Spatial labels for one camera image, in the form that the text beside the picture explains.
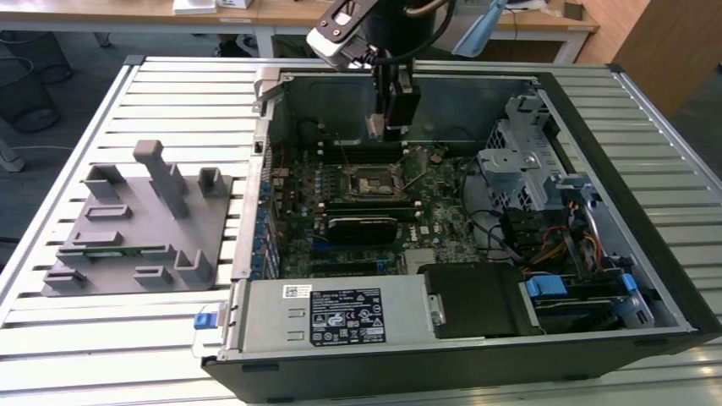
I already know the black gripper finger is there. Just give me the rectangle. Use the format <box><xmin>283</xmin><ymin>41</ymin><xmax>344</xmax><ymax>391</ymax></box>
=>
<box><xmin>370</xmin><ymin>63</ymin><xmax>391</xmax><ymax>116</ymax></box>
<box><xmin>386</xmin><ymin>69</ymin><xmax>423</xmax><ymax>144</ymax></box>

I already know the black internal cable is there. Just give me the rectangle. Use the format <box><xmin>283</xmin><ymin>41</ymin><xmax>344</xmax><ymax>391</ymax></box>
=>
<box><xmin>459</xmin><ymin>168</ymin><xmax>523</xmax><ymax>266</ymax></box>

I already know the green motherboard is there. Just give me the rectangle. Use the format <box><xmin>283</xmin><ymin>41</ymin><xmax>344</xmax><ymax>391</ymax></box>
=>
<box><xmin>268</xmin><ymin>143</ymin><xmax>501</xmax><ymax>280</ymax></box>

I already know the blue plastic latch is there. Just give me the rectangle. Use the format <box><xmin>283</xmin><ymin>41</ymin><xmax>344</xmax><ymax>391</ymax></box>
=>
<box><xmin>618</xmin><ymin>272</ymin><xmax>642</xmax><ymax>316</ymax></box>

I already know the silver power supply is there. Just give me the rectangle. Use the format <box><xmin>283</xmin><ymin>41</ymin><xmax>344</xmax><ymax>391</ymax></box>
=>
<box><xmin>216</xmin><ymin>277</ymin><xmax>447</xmax><ymax>355</ymax></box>

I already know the black expansion slot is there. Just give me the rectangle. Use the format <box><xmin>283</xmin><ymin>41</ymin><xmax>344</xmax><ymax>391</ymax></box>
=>
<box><xmin>311</xmin><ymin>261</ymin><xmax>380</xmax><ymax>275</ymax></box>

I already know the metal socket cover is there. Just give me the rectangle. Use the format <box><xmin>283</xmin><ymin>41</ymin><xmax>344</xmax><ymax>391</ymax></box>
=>
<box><xmin>392</xmin><ymin>146</ymin><xmax>434</xmax><ymax>190</ymax></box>

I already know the black RAM slot row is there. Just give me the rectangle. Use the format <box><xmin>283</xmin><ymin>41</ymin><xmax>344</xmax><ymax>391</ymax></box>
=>
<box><xmin>318</xmin><ymin>139</ymin><xmax>412</xmax><ymax>165</ymax></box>
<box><xmin>323</xmin><ymin>200</ymin><xmax>423</xmax><ymax>221</ymax></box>

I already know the black cable copper connector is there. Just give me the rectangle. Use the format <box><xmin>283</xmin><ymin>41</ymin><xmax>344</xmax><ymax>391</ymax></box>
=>
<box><xmin>404</xmin><ymin>0</ymin><xmax>439</xmax><ymax>19</ymax></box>

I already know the white desk foot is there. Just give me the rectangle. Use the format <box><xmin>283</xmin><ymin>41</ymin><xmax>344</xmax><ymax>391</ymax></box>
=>
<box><xmin>0</xmin><ymin>137</ymin><xmax>27</xmax><ymax>173</ymax></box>

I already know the small black graphics card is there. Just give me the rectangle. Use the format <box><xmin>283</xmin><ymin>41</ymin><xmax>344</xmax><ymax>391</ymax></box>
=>
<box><xmin>324</xmin><ymin>215</ymin><xmax>399</xmax><ymax>245</ymax></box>

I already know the CPU socket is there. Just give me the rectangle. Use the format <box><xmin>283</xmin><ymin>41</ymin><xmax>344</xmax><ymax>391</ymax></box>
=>
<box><xmin>344</xmin><ymin>163</ymin><xmax>404</xmax><ymax>200</ymax></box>

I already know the grey case latch handle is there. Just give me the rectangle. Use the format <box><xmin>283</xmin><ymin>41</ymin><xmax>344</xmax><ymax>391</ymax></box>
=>
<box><xmin>252</xmin><ymin>67</ymin><xmax>283</xmax><ymax>116</ymax></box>

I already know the green RAM stick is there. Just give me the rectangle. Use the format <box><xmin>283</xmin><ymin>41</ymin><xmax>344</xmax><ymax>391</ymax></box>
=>
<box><xmin>83</xmin><ymin>247</ymin><xmax>166</xmax><ymax>259</ymax></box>

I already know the silver drive cage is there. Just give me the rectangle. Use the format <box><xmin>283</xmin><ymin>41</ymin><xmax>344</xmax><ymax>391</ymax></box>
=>
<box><xmin>477</xmin><ymin>95</ymin><xmax>571</xmax><ymax>212</ymax></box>

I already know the wooden desk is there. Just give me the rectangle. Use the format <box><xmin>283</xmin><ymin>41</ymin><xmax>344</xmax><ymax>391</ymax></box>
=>
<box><xmin>0</xmin><ymin>0</ymin><xmax>601</xmax><ymax>52</ymax></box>

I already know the coloured wire bundle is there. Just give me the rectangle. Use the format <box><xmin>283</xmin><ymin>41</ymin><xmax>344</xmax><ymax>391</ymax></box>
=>
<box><xmin>539</xmin><ymin>202</ymin><xmax>601</xmax><ymax>266</ymax></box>

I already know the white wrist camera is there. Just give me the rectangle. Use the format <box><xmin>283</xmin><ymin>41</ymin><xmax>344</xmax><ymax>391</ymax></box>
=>
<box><xmin>306</xmin><ymin>0</ymin><xmax>376</xmax><ymax>69</ymax></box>

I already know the black PC case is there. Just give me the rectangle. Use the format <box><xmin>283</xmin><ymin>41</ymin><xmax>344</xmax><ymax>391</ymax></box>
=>
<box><xmin>200</xmin><ymin>63</ymin><xmax>722</xmax><ymax>405</ymax></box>

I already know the black bin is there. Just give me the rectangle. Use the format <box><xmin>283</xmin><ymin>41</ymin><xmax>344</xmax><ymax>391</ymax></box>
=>
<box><xmin>0</xmin><ymin>31</ymin><xmax>75</xmax><ymax>134</ymax></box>

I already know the wooden cabinet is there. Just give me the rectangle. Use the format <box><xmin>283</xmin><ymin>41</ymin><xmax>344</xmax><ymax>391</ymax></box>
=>
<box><xmin>574</xmin><ymin>0</ymin><xmax>722</xmax><ymax>122</ymax></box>

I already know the silver CPU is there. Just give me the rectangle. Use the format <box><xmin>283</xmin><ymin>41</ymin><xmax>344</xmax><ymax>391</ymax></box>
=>
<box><xmin>366</xmin><ymin>112</ymin><xmax>387</xmax><ymax>141</ymax></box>

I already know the small silver heat sink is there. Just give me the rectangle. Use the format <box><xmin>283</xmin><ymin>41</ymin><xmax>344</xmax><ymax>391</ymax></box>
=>
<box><xmin>404</xmin><ymin>249</ymin><xmax>439</xmax><ymax>272</ymax></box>

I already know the grey parts rack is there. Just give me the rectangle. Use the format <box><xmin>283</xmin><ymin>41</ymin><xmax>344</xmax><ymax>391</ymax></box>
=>
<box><xmin>41</xmin><ymin>139</ymin><xmax>236</xmax><ymax>299</ymax></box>

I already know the blue disk carrier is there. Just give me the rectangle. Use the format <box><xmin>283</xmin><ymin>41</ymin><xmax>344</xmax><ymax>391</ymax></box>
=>
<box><xmin>522</xmin><ymin>273</ymin><xmax>569</xmax><ymax>305</ymax></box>

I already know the black plastic shroud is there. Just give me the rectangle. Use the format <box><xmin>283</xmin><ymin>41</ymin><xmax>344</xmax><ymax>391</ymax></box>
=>
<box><xmin>422</xmin><ymin>261</ymin><xmax>543</xmax><ymax>340</ymax></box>

